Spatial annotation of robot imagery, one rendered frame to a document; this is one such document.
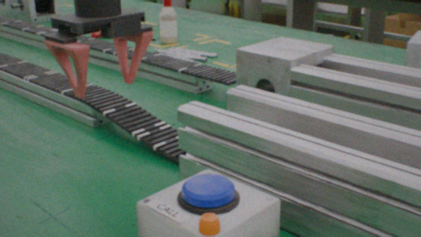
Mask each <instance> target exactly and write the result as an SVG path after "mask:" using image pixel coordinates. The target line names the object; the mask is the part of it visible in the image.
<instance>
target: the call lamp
mask: <svg viewBox="0 0 421 237"><path fill-rule="evenodd" d="M198 229H199V233H200V234H201V235H203V236H215V235H217V234H219V232H220V220H219V218H218V217H217V215H216V214H214V213H204V214H202V215H201V218H200V219H199V222H198Z"/></svg>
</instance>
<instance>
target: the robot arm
mask: <svg viewBox="0 0 421 237"><path fill-rule="evenodd" d="M74 9H75V13H73V14H65V15H60V16H52V17H51V18H50V19H51V27H52V28H54V29H57V30H58V32H53V33H50V34H45V35H44V38H45V45H46V47H47V48H48V50H49V51H50V52H51V54H52V56H53V57H54V58H55V60H56V61H57V62H58V64H59V66H60V67H61V68H62V70H63V71H64V73H65V74H66V77H67V78H68V81H69V82H70V85H71V87H72V89H73V91H74V93H75V95H76V97H79V98H80V99H84V98H85V94H86V84H87V70H88V63H89V45H86V44H83V43H78V38H77V37H76V36H81V35H84V34H90V33H94V32H100V31H101V37H102V38H108V39H113V42H114V46H115V49H116V54H117V57H118V62H119V65H120V69H121V72H122V76H123V79H124V82H125V83H126V84H129V85H132V84H133V83H134V79H135V77H136V73H137V70H138V68H139V64H140V62H141V60H142V58H143V56H144V54H145V52H146V50H147V48H148V46H149V44H150V42H151V40H152V38H153V26H152V25H147V24H142V23H141V22H145V11H138V10H133V9H125V8H121V1H120V0H74ZM127 40H128V41H133V42H135V44H136V46H135V49H134V54H133V57H132V61H131V65H130V69H129V67H128V56H127ZM68 56H69V57H71V58H72V60H73V63H74V68H75V71H76V76H77V79H76V76H75V73H74V71H73V68H72V65H71V63H70V60H69V58H68Z"/></svg>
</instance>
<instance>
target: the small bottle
mask: <svg viewBox="0 0 421 237"><path fill-rule="evenodd" d="M171 6H172V0H164V9H163V10H162V11H161V13H160V15H159V16H160V31H161V43H162V44H165V45H171V44H175V43H177V42H178V25H177V14H176V12H175V11H174V9H173V8H172V7H171Z"/></svg>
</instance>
